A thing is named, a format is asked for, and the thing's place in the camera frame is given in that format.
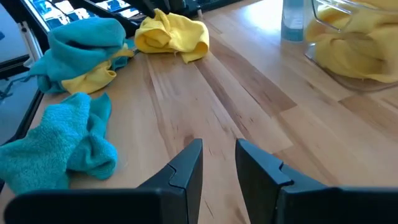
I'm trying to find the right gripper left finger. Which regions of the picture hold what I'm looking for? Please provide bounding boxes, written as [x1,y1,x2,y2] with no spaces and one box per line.
[4,138,204,224]

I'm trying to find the clear bottle with blue liquid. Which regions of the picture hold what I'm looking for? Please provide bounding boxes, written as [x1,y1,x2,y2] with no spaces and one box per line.
[280,0,305,43]

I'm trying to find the dark teal terry towel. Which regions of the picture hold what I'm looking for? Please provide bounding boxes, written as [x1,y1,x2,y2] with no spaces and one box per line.
[0,91,119,195]

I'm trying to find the small clear plastic basket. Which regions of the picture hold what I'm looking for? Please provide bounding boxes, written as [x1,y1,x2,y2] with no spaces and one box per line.
[303,0,398,93]

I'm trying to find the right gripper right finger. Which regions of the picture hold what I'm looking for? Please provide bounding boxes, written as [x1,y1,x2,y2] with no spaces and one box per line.
[234,138,398,224]

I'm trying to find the yellow microfiber towel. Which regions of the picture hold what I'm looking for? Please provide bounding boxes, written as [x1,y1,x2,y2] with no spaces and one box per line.
[313,24,398,85]
[134,8,210,64]
[306,0,398,35]
[60,43,135,95]

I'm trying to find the large blue microfiber towel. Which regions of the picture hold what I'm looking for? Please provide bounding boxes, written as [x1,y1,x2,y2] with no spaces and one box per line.
[27,16,136,95]

